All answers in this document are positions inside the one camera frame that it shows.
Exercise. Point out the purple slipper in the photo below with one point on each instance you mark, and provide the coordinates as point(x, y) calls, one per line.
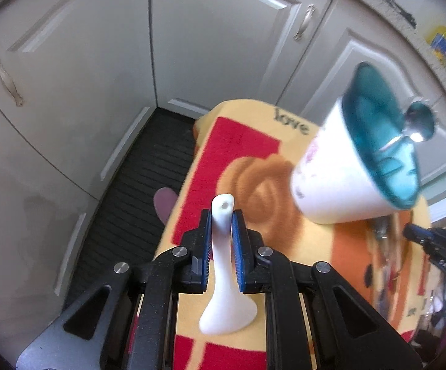
point(165, 204)

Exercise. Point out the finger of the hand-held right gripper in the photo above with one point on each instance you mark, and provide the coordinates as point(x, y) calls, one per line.
point(414, 233)

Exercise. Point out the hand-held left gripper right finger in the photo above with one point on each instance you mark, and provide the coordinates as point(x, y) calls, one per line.
point(236, 256)

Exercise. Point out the white cabinet door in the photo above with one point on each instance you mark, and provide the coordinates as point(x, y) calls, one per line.
point(227, 34)
point(323, 54)
point(84, 65)
point(26, 219)

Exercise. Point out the silver metal spoon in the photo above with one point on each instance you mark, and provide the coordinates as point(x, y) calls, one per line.
point(419, 121)

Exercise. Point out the floral white cup teal inside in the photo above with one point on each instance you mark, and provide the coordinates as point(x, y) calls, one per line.
point(331, 169)

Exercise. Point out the black ribbed floor mat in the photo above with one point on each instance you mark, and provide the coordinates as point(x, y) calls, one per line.
point(138, 185)

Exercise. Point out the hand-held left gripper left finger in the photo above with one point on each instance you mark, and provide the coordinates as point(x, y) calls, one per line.
point(207, 256)

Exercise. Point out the yellow container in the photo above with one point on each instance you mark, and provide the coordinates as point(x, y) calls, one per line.
point(442, 44)

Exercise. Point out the printed orange yellow blanket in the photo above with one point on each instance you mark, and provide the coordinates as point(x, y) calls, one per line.
point(207, 154)

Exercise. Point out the white ceramic spoon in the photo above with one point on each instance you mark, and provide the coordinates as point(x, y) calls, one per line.
point(221, 266)

